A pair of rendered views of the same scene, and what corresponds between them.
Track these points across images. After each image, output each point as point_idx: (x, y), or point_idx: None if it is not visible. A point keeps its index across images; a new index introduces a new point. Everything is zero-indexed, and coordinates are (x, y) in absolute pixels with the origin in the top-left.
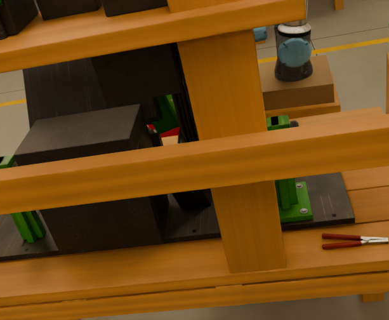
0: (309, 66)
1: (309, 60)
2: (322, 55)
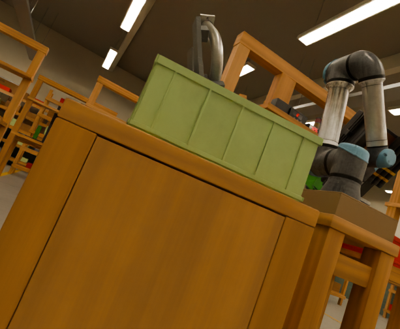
0: (322, 187)
1: (327, 183)
2: (344, 193)
